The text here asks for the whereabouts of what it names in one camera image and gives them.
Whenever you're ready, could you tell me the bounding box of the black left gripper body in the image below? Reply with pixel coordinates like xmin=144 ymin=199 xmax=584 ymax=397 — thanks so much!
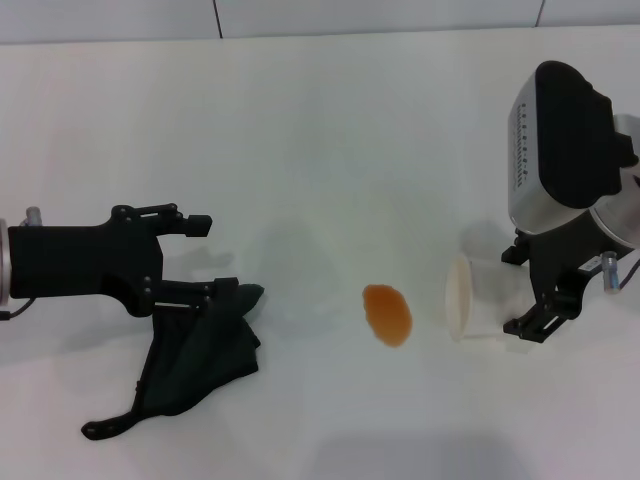
xmin=6 ymin=203 xmax=166 ymax=318

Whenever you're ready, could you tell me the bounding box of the orange liquid stain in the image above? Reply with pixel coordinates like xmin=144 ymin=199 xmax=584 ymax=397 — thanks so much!
xmin=362 ymin=283 xmax=414 ymax=350

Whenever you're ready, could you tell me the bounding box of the white paper cup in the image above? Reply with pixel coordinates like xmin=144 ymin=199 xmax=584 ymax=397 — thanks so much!
xmin=444 ymin=253 xmax=537 ymax=343

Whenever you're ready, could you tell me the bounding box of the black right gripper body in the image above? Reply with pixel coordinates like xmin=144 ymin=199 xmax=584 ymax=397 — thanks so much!
xmin=514 ymin=208 xmax=610 ymax=307

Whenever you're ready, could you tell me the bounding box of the grey right gripper connector plug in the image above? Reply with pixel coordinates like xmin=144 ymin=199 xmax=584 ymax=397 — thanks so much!
xmin=601 ymin=251 xmax=622 ymax=293

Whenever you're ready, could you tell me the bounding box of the dark blue rag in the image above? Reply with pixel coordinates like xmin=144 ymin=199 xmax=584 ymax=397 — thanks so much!
xmin=131 ymin=282 xmax=266 ymax=419

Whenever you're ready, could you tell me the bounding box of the thin left arm cable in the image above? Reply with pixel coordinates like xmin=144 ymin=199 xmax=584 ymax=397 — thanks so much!
xmin=0 ymin=298 xmax=37 ymax=322

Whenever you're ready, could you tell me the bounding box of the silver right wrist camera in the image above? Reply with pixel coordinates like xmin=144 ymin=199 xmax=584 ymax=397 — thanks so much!
xmin=506 ymin=60 xmax=629 ymax=236

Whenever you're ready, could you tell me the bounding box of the black curved strip with screws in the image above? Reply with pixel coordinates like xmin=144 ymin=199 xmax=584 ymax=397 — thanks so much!
xmin=81 ymin=378 xmax=149 ymax=442

